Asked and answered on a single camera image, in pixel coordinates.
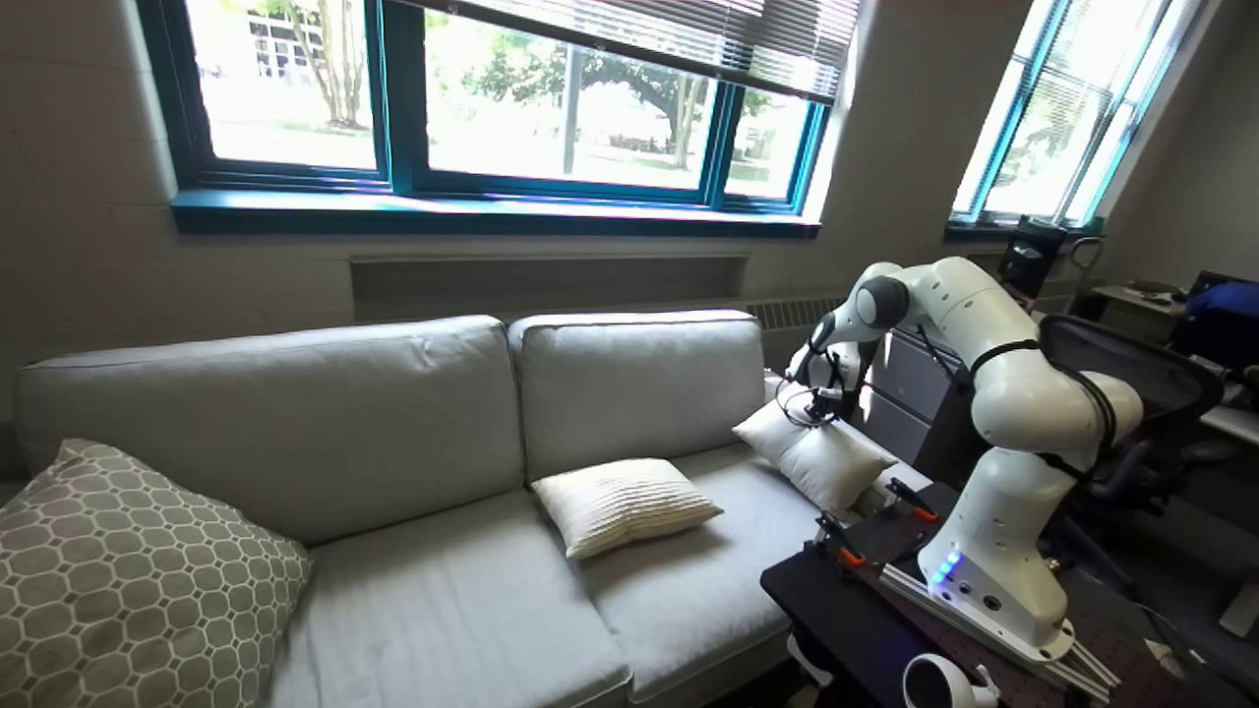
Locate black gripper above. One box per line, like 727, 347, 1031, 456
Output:
803, 354, 855, 418

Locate cream striped pillow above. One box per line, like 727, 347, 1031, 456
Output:
533, 456, 721, 562
735, 383, 892, 518

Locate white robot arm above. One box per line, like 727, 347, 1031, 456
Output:
788, 257, 1146, 657

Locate grey filing cabinet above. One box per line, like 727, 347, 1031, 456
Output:
855, 325, 984, 486

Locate orange black clamp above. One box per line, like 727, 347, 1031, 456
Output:
885, 481, 939, 523
816, 511, 870, 569

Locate black robot table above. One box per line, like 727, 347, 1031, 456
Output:
759, 484, 1259, 708

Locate white VR controller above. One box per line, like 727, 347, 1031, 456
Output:
900, 652, 1001, 708

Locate window blinds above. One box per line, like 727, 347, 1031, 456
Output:
408, 0, 867, 100

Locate black office chair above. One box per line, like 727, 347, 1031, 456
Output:
1039, 313, 1225, 515

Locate teal framed side window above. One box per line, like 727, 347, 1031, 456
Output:
948, 0, 1207, 232

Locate light grey sofa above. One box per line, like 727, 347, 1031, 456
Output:
17, 311, 820, 708

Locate teal framed main window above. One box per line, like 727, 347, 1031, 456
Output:
135, 0, 856, 237

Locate patterned beige pillow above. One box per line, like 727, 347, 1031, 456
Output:
0, 442, 311, 708

